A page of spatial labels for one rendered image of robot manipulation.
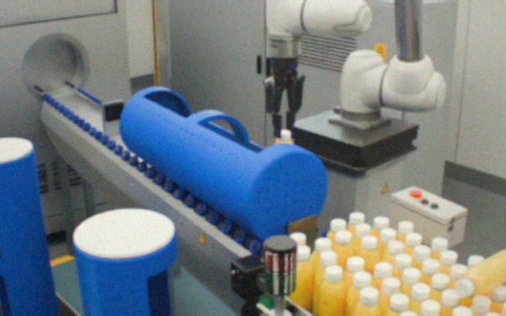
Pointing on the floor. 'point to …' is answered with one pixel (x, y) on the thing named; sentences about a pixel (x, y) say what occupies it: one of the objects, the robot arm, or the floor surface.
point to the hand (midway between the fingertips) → (284, 124)
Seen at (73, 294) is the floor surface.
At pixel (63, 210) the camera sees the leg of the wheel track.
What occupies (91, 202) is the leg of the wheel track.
